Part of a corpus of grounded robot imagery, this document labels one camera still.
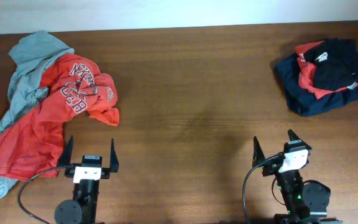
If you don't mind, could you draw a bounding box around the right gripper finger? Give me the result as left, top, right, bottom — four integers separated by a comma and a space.
288, 129, 303, 144
252, 136, 265, 167

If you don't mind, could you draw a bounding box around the left black cable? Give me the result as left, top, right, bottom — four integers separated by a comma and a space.
17, 165, 75, 224

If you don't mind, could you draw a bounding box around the black folded Nike garment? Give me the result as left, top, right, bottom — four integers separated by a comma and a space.
304, 38, 358, 91

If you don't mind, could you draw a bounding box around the navy folded garment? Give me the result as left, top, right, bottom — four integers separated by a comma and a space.
274, 53, 358, 116

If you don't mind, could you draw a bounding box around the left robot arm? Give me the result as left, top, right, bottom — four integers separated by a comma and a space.
54, 137, 119, 224

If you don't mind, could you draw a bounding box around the grey t-shirt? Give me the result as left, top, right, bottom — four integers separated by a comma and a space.
0, 30, 75, 205

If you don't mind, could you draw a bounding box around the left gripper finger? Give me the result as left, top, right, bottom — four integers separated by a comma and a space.
57, 136, 74, 167
109, 139, 119, 173

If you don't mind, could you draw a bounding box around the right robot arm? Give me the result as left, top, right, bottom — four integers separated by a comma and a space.
252, 129, 331, 223

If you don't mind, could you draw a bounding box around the red folded garment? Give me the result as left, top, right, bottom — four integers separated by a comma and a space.
295, 40, 358, 100

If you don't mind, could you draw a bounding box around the orange printed t-shirt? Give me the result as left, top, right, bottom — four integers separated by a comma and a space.
0, 54, 119, 181

